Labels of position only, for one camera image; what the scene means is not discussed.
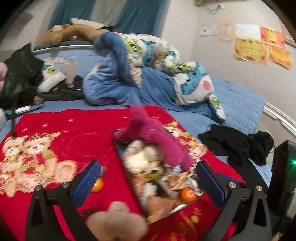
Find dark garment near pillow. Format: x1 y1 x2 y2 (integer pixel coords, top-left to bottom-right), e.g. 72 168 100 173
34 75 85 104

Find black clothing on bed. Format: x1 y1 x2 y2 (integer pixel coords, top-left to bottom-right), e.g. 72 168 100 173
198 125 274 167

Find black puffer jacket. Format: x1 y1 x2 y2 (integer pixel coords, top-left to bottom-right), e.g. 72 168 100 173
1 43 44 110

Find blue bed sheet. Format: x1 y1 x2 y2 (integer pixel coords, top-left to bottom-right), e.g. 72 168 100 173
0 40 273 186

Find brown plush dog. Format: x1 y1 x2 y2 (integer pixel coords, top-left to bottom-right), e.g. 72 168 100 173
39 24 110 46

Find beige small teddy plush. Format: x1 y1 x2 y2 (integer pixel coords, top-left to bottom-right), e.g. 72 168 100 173
86 201 148 240

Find teal curtain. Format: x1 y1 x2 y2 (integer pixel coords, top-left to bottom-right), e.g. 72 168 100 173
48 1 168 36

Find orange tangerine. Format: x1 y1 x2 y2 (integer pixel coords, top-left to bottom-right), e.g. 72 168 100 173
180 187 197 204
91 178 104 193

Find cartoon print pillow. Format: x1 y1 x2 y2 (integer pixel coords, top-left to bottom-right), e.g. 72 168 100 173
38 57 69 92

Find red teddy bear blanket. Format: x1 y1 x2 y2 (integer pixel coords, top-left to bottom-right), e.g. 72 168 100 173
1 106 245 240

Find orange tangerine in box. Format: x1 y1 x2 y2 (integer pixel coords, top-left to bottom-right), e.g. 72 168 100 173
180 187 197 204

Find magenta plush toy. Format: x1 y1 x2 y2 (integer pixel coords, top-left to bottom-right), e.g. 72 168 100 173
113 105 195 171

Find orange wall certificates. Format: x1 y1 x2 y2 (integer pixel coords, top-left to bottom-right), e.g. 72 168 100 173
234 24 292 70

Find black cardboard box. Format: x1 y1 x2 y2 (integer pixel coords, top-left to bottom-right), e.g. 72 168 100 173
114 140 205 223

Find white patterned plush toy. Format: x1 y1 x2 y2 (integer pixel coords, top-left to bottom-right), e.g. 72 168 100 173
121 140 164 175

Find blue cartoon monster duvet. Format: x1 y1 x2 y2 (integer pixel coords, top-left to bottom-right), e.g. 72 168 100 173
82 32 226 123

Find pink quilted garment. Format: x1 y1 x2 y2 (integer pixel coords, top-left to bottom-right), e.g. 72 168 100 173
0 62 8 91

